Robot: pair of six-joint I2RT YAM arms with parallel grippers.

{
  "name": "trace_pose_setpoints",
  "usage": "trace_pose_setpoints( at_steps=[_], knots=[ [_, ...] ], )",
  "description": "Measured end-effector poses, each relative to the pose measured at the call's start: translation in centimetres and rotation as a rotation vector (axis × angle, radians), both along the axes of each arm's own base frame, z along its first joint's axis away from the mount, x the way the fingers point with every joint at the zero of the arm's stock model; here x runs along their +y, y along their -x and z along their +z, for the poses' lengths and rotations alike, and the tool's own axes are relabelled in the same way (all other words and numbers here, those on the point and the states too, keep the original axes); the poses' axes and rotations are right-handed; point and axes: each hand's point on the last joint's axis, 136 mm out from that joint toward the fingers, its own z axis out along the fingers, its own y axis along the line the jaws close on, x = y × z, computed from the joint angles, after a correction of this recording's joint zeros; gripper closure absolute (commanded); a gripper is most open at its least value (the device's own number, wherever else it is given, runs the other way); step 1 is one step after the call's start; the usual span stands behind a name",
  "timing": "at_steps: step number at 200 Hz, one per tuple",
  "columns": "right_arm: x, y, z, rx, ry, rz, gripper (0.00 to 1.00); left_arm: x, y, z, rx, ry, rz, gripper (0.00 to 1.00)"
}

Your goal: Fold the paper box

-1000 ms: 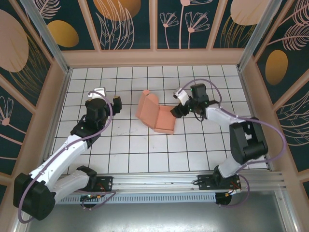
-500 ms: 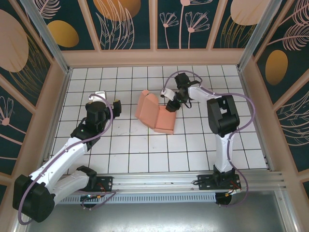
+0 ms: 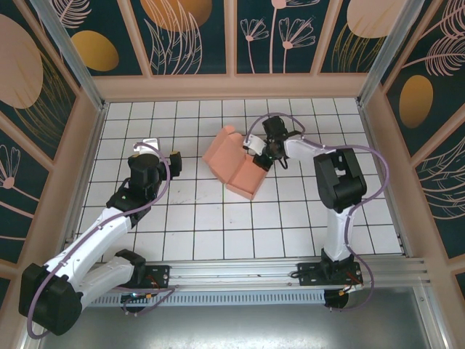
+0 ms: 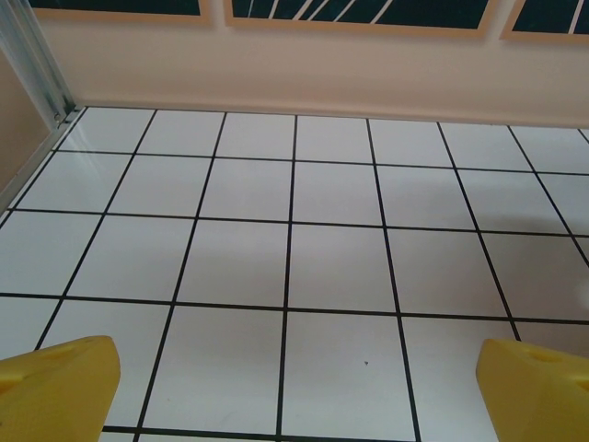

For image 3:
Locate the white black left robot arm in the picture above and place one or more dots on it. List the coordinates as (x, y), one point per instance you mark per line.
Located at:
(91, 236)

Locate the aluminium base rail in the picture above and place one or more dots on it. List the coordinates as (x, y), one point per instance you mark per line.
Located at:
(236, 272)

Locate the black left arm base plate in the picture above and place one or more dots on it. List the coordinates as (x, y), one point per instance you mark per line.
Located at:
(161, 276)

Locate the pink paper box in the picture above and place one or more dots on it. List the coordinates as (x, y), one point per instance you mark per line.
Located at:
(225, 156)

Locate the dark panel with leaf lines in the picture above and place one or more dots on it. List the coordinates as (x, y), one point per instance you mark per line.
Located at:
(447, 189)

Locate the aluminium corner post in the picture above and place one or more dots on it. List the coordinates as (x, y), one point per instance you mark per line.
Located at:
(387, 54)
(72, 54)

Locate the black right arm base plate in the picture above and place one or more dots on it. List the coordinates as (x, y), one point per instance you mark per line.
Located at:
(309, 276)

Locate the grey metal sheet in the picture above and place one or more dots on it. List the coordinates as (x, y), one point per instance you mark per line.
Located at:
(236, 327)

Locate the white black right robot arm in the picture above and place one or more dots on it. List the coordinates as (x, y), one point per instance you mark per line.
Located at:
(341, 225)

